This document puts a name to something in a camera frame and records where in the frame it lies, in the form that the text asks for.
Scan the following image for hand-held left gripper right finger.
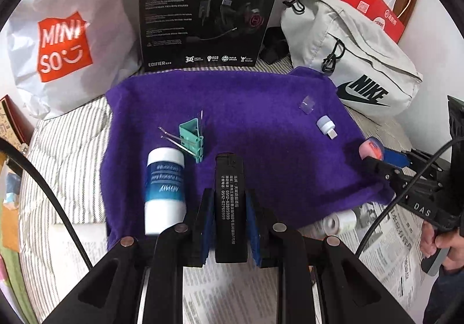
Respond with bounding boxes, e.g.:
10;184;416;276
244;189;436;324

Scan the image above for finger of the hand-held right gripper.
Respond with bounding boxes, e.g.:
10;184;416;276
362;157;405;187
382;149;452;181

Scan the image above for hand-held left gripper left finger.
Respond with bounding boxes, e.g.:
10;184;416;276
43;188;218;324

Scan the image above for pink round lip balm tin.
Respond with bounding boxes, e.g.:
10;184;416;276
358;137;385;161

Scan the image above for black lighter box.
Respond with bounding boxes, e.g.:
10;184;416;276
215;153;251;264

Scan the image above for white bottle with blue label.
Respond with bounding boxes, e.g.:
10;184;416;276
144;148;187;236

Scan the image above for white tape roll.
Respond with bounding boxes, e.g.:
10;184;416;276
322;210;358;236

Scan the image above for small grey plug adapter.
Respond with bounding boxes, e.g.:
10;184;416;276
316;115;338;139

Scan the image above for clear plastic piece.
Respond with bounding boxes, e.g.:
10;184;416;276
299;95;316;115

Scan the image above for purple towel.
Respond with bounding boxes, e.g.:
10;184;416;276
101;66;396;252

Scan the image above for person's right forearm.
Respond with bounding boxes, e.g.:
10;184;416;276
428;259;464;324

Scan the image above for person's right hand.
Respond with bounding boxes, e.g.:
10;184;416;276
420;222;464;271

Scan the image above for newspaper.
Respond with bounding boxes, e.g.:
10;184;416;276
61;197;432;324

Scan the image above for grey waist bag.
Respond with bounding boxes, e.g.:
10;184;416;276
280;0;424;117

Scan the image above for small red paper bag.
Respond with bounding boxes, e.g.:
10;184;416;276
341;0;412;45

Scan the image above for black headset box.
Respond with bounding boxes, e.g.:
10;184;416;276
139;0;289;73

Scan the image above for red book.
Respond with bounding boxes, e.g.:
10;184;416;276
0;95;35;145

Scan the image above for white plastic shopping bag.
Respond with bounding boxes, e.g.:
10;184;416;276
5;0;144;121

